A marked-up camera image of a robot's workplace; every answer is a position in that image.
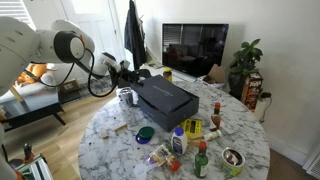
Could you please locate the hot sauce bottle red cap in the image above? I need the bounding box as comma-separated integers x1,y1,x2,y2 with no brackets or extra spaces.
210,102,221,131

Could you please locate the yellow lid supplement jar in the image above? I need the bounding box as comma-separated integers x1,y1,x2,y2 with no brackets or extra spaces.
163,68,172,81

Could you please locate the black flat screen television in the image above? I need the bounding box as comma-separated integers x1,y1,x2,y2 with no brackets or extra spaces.
162,23,229,77

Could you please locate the orange snack box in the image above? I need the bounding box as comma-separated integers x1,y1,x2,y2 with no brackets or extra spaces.
241,72,263,112

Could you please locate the white bottle blue cap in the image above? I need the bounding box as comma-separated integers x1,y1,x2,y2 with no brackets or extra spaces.
171,127,188,154

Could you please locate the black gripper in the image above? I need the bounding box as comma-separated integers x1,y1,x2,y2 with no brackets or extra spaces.
109,60,140,87

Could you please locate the green glass bottle red cap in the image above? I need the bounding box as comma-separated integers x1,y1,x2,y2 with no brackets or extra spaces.
194,141,208,178

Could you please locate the dark blue shoe box lid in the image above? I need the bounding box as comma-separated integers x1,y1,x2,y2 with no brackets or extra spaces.
131,75,199,117

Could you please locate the wooden block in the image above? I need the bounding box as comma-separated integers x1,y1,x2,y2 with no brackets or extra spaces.
113,123,127,132

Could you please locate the steel tumbler cup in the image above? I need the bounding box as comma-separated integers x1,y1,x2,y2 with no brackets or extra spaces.
117,87,133,106

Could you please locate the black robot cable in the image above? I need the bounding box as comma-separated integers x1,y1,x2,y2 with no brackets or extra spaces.
23,48,118,99

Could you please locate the blue plastic lid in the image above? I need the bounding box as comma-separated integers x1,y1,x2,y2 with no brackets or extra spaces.
135,134,151,144

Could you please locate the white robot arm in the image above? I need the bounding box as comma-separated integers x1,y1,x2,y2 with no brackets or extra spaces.
0,16,141,95

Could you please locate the hanging dark jacket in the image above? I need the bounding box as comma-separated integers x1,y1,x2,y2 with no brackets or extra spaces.
124,0,146,70

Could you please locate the dark blue shoe box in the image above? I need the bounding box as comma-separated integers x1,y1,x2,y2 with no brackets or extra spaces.
138,95,199,132

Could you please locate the potted green plant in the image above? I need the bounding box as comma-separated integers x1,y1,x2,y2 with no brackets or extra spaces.
228,39,263,99

